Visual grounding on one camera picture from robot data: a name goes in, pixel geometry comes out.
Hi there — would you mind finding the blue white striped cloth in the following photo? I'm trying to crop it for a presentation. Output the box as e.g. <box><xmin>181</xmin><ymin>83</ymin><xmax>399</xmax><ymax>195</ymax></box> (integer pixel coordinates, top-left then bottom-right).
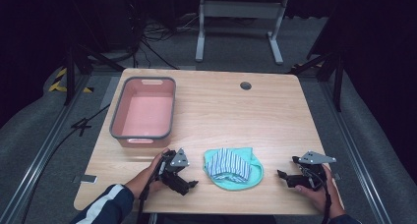
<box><xmin>205</xmin><ymin>147</ymin><xmax>253</xmax><ymax>183</ymax></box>

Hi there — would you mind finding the pink basket with grey rim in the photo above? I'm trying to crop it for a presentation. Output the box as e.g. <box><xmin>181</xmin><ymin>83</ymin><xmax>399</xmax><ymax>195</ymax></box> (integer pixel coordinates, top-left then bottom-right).
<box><xmin>108</xmin><ymin>76</ymin><xmax>177</xmax><ymax>149</ymax></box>

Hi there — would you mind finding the teal cloth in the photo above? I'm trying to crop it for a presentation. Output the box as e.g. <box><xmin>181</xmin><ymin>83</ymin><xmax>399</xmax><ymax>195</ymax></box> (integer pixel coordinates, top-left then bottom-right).
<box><xmin>203</xmin><ymin>146</ymin><xmax>265</xmax><ymax>192</ymax></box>

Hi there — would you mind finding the person's right hand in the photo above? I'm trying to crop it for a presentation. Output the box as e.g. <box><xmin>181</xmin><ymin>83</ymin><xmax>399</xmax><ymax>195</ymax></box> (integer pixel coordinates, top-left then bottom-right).
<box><xmin>294</xmin><ymin>164</ymin><xmax>346</xmax><ymax>220</ymax></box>

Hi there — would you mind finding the yellow black hazard tape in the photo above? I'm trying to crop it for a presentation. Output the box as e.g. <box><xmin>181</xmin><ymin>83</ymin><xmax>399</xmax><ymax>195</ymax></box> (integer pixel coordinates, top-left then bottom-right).
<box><xmin>48</xmin><ymin>67</ymin><xmax>95</xmax><ymax>94</ymax></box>

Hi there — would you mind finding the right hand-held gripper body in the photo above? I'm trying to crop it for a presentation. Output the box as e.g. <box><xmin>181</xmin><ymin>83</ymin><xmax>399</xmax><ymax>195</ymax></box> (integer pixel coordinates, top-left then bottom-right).
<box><xmin>291</xmin><ymin>150</ymin><xmax>337</xmax><ymax>191</ymax></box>

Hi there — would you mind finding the black tape cross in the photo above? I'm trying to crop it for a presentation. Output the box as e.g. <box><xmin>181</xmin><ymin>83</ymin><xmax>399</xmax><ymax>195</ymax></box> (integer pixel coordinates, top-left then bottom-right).
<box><xmin>71</xmin><ymin>117</ymin><xmax>93</xmax><ymax>138</ymax></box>

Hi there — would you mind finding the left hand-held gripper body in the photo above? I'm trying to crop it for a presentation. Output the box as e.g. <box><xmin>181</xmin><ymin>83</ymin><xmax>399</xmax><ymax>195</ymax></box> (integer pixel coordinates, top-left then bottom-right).
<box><xmin>158</xmin><ymin>147</ymin><xmax>191</xmax><ymax>193</ymax></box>

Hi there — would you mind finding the long black floor cable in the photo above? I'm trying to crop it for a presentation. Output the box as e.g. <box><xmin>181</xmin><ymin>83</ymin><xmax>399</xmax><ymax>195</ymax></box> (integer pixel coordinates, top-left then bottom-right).
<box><xmin>19</xmin><ymin>103</ymin><xmax>111</xmax><ymax>224</ymax></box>

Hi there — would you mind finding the left hand-held gripper cable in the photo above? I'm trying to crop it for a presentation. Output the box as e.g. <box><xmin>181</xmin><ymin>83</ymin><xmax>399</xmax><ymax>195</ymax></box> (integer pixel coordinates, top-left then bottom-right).
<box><xmin>136</xmin><ymin>156</ymin><xmax>166</xmax><ymax>224</ymax></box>

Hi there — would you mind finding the right hand-held gripper cable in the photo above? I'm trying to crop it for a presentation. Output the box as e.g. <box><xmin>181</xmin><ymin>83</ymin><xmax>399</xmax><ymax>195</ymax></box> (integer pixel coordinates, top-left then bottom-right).
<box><xmin>304</xmin><ymin>169</ymin><xmax>333</xmax><ymax>224</ymax></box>

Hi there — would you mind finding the aluminium floor rail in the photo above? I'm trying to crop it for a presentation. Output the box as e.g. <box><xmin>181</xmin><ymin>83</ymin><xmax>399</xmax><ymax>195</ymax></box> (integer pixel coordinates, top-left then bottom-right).
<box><xmin>318</xmin><ymin>80</ymin><xmax>393</xmax><ymax>224</ymax></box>
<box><xmin>0</xmin><ymin>74</ymin><xmax>94</xmax><ymax>224</ymax></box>

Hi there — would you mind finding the black metal stand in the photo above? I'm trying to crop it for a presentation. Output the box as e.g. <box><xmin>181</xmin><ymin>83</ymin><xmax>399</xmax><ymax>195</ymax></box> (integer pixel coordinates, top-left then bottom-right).
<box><xmin>287</xmin><ymin>50</ymin><xmax>346</xmax><ymax>113</ymax></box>
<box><xmin>63</xmin><ymin>41</ymin><xmax>126</xmax><ymax>107</ymax></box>

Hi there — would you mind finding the hand-held gripper cable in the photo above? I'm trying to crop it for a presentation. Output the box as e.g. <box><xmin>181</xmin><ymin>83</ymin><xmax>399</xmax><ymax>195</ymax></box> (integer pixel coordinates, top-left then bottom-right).
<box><xmin>304</xmin><ymin>169</ymin><xmax>333</xmax><ymax>224</ymax></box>
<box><xmin>136</xmin><ymin>156</ymin><xmax>166</xmax><ymax>224</ymax></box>

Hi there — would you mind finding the white metal desk frame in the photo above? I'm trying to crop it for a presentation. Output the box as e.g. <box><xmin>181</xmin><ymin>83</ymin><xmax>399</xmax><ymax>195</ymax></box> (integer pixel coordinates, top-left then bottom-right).
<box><xmin>195</xmin><ymin>0</ymin><xmax>290</xmax><ymax>66</ymax></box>

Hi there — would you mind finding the bundle of black floor cables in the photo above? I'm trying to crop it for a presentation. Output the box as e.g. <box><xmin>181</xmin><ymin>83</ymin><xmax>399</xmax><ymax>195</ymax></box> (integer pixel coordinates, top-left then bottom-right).
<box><xmin>126</xmin><ymin>0</ymin><xmax>201</xmax><ymax>71</ymax></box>

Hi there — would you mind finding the grey tape strip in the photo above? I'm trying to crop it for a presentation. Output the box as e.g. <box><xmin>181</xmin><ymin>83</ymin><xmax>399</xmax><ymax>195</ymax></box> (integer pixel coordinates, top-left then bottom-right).
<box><xmin>79</xmin><ymin>174</ymin><xmax>98</xmax><ymax>185</ymax></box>

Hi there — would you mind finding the person's left hand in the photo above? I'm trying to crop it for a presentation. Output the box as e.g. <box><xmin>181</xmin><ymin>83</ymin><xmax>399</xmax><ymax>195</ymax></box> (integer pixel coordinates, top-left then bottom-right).
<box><xmin>124</xmin><ymin>147</ymin><xmax>171</xmax><ymax>200</ymax></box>

